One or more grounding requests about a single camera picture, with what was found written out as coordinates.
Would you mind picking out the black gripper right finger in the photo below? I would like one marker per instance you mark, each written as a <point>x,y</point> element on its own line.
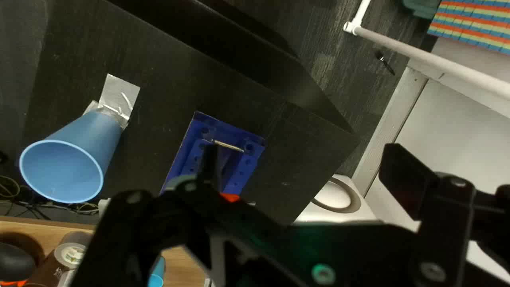
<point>451,213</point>

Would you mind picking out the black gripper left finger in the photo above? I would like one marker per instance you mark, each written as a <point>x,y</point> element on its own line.
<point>137,227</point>

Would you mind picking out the large blue plastic cup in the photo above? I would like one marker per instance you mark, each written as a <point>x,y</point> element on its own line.
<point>69,167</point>

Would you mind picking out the blue tool holder block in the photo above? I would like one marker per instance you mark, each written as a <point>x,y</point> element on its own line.
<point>238,152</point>

